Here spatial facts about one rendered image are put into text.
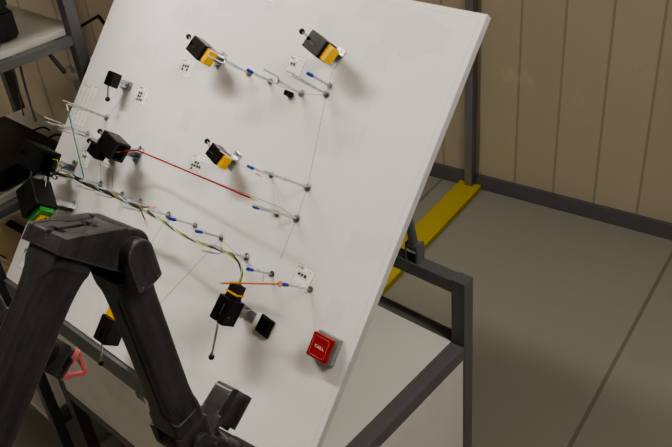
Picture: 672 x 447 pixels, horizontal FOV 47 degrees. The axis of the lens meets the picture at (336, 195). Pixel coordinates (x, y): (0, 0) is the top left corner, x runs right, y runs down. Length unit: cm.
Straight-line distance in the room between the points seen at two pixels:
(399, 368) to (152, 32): 111
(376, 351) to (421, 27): 82
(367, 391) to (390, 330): 22
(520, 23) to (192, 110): 198
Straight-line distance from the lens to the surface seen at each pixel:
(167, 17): 219
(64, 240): 92
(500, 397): 299
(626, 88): 356
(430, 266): 193
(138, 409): 223
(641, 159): 369
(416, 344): 201
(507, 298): 339
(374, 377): 194
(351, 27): 177
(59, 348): 170
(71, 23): 239
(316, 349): 159
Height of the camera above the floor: 219
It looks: 32 degrees down
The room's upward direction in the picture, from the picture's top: 6 degrees counter-clockwise
